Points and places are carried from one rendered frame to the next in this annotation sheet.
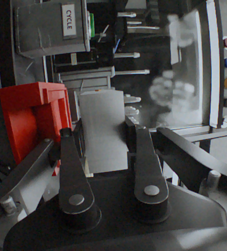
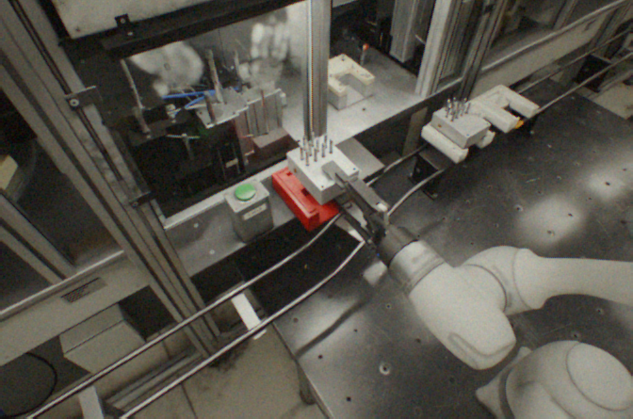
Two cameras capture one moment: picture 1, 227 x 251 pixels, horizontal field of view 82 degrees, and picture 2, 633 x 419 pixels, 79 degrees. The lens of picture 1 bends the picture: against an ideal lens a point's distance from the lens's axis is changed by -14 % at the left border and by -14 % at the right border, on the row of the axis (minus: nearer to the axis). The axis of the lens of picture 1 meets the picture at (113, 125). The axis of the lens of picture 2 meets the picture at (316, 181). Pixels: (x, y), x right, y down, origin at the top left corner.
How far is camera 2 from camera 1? 0.70 m
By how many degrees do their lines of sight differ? 58
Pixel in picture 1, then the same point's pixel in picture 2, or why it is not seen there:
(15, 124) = (323, 216)
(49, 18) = (252, 221)
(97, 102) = (325, 197)
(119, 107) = (328, 188)
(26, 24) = (256, 230)
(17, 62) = (279, 222)
